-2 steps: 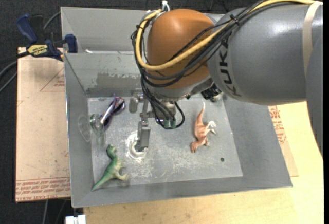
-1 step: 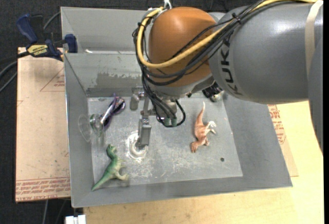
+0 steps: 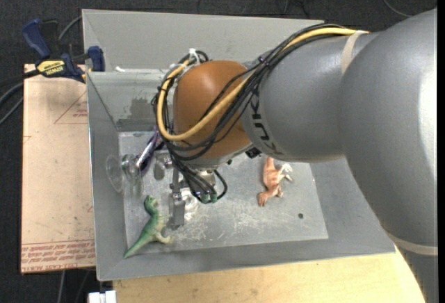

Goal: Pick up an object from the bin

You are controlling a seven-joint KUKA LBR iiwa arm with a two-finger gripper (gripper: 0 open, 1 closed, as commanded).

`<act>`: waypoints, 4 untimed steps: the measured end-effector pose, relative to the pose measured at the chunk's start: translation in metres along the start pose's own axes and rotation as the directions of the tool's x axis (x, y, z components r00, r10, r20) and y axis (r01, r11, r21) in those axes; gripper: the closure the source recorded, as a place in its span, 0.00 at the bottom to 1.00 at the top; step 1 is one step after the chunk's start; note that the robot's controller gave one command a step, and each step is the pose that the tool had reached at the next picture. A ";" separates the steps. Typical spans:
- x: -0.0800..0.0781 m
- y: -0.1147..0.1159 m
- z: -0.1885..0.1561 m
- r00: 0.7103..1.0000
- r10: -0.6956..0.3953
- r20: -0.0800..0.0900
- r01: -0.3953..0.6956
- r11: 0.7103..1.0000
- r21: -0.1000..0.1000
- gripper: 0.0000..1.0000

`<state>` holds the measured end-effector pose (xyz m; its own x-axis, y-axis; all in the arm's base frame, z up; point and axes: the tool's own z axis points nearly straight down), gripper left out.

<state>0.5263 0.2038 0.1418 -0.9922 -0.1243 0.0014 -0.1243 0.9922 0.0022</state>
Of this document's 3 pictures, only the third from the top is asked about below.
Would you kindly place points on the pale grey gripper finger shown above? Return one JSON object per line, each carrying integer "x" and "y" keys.
{"x": 176, "y": 213}

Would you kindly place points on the green toy dinosaur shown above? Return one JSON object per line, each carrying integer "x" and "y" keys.
{"x": 152, "y": 225}

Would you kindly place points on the small clear glass thing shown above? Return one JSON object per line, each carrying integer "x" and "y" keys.
{"x": 159, "y": 170}

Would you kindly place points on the grey metal bin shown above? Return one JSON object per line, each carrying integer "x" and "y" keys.
{"x": 243, "y": 225}

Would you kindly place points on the purple thin tool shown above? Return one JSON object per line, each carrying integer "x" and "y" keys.
{"x": 149, "y": 151}

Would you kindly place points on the clear wine glass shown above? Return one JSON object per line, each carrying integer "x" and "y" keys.
{"x": 129, "y": 169}

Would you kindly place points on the orange toy dinosaur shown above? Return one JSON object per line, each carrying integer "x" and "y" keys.
{"x": 272, "y": 179}

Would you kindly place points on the brown cardboard board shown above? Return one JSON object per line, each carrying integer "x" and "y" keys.
{"x": 55, "y": 169}

